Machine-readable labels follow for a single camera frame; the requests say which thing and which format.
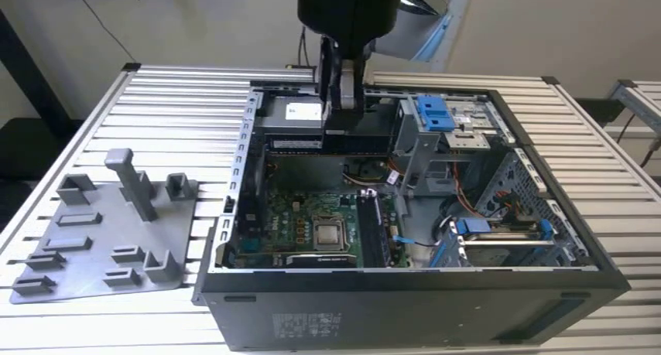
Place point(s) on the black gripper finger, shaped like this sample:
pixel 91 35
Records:
pixel 351 88
pixel 328 76

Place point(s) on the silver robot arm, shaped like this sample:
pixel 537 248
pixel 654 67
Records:
pixel 404 41

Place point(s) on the white RAM slot latch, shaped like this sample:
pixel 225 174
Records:
pixel 367 192

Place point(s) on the grey disk bay cage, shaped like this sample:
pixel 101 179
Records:
pixel 418 150

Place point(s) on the black cooling fan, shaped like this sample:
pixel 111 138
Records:
pixel 368 169

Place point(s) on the grey power supply unit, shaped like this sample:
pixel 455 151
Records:
pixel 304 173

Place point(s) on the green motherboard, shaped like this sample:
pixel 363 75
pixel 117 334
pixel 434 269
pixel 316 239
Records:
pixel 288 216

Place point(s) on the silver CPU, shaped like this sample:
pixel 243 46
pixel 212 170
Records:
pixel 328 234

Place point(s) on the black table corner cap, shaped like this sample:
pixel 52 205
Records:
pixel 550 80
pixel 132 66

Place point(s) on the metal CPU socket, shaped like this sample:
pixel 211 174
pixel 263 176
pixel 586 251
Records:
pixel 311 250

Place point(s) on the black graphics card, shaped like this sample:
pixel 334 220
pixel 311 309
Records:
pixel 319 260

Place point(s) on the black box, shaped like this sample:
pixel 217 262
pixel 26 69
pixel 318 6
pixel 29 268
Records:
pixel 598 111

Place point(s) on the blue carrier holding silver disk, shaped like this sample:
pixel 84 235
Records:
pixel 495 241

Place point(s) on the aluminium side table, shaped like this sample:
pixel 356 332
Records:
pixel 639 96

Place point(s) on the black slanted beam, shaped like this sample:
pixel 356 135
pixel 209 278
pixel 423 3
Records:
pixel 30 72

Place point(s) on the grey parts rack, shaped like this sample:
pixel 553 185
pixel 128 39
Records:
pixel 103 223

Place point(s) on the black PC case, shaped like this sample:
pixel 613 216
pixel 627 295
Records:
pixel 360 320

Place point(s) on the black bulky object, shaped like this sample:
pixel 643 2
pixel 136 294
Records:
pixel 30 158

